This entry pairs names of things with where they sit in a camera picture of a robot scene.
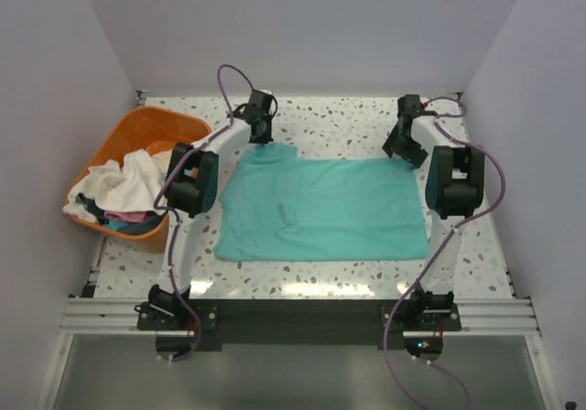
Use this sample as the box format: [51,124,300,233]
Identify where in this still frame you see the orange plastic laundry basket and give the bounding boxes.
[70,106,212,254]

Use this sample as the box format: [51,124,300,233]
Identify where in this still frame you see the white crumpled shirt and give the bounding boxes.
[62,149,171,223]

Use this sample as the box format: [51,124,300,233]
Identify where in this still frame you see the pink shirt in basket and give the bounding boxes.
[104,210,148,223]

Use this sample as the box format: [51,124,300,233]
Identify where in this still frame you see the dark blue shirt in basket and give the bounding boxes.
[75,193,109,225]

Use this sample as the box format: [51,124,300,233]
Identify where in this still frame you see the teal t shirt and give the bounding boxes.
[214,144,429,262]

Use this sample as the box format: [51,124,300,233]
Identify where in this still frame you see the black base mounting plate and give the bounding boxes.
[135,299,462,354]

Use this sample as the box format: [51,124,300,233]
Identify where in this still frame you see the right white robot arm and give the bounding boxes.
[383,94,485,330]

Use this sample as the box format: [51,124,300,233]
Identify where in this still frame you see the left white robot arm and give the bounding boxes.
[148,89,278,329]

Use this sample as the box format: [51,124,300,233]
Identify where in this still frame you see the aluminium frame rail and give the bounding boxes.
[60,298,540,336]

